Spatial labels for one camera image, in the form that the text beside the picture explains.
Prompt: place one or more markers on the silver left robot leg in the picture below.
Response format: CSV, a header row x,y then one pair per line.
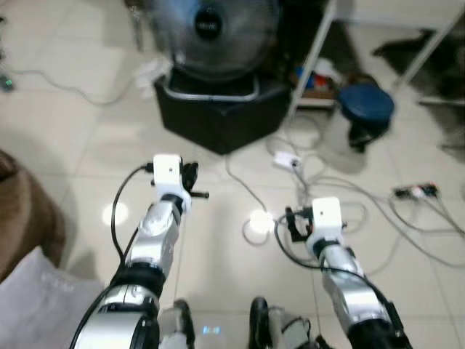
x,y
178,331

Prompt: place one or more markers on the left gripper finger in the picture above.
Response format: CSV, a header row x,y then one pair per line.
x,y
190,174

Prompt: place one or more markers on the black floor fan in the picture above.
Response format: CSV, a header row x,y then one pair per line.
x,y
214,43

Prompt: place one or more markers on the silver robot leg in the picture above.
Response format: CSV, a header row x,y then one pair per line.
x,y
178,331
283,331

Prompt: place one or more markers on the grey pillow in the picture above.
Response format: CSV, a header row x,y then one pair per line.
x,y
36,305

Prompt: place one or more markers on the white metal table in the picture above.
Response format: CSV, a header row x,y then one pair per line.
x,y
312,58

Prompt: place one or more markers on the black power strip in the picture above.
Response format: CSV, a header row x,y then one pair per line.
x,y
418,192

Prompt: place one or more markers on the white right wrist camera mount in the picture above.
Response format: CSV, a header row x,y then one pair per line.
x,y
327,214

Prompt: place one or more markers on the brown velvet armchair sofa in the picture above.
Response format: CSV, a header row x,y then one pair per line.
x,y
25,218

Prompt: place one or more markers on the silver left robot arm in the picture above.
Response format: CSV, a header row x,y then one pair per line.
x,y
156,240

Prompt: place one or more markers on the blue round stool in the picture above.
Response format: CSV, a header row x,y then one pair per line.
x,y
367,102

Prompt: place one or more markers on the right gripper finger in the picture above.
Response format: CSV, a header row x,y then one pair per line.
x,y
289,225

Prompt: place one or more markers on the silver right robot leg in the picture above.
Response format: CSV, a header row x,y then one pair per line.
x,y
283,331

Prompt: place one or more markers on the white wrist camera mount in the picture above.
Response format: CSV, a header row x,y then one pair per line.
x,y
167,171
327,214

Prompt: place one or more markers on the small green lit device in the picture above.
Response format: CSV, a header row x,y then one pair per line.
x,y
6,83

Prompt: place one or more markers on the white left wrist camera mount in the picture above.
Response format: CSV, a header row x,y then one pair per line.
x,y
167,171

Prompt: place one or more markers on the colourful printed box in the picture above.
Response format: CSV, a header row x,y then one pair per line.
x,y
316,78

